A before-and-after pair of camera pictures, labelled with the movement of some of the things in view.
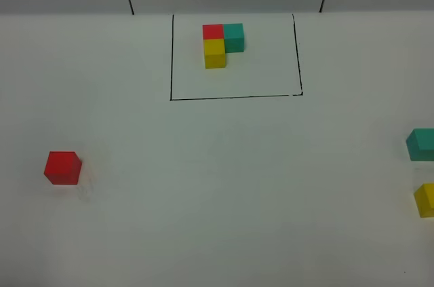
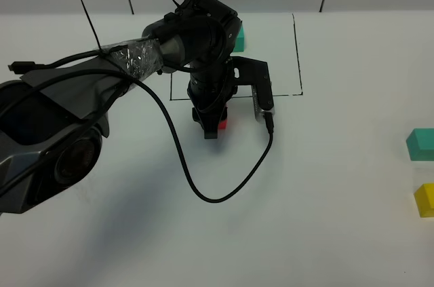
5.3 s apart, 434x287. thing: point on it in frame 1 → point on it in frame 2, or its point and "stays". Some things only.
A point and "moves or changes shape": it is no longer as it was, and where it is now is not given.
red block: [62, 167] moves or changes shape
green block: [420, 143] stays
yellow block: [424, 196] stays
